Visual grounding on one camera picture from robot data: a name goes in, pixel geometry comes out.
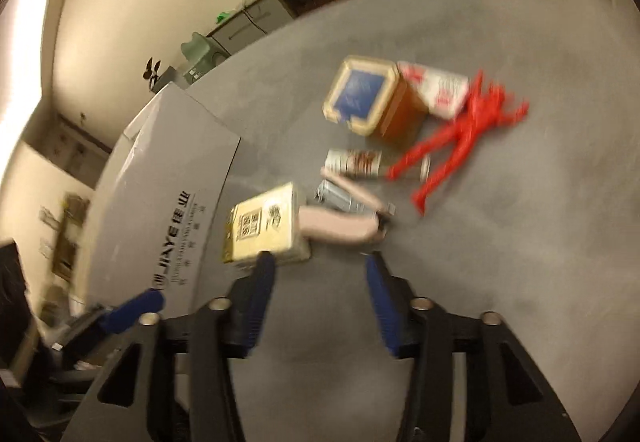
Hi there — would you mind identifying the cream tissue pack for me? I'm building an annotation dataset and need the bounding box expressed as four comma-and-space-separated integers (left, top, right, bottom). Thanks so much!
222, 182, 311, 267

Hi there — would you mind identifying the white cardboard box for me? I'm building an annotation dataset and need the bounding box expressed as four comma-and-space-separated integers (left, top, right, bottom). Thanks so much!
70, 84, 240, 318

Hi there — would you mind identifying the silver blue foil packet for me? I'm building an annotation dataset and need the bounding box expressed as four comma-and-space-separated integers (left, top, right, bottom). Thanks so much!
316, 179, 373, 215

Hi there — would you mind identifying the small clear tube bottle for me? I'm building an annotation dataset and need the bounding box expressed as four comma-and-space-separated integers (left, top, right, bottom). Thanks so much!
321, 149, 431, 182

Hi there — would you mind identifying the gold square tin blue lid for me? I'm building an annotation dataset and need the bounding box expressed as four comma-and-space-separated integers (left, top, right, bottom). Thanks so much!
322, 56, 426, 149

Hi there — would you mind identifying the red white carton box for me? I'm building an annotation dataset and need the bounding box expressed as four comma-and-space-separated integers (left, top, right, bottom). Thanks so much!
397, 61, 471, 121

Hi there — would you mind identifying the red plastic figure toy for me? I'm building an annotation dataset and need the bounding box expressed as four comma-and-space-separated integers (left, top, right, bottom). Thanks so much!
386, 71, 529, 216

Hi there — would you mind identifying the white pot black plant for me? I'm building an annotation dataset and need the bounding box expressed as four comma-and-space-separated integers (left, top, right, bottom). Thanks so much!
142, 58, 176, 94

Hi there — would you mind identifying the green plastic stool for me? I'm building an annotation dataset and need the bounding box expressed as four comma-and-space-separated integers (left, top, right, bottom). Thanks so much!
180, 32, 229, 75

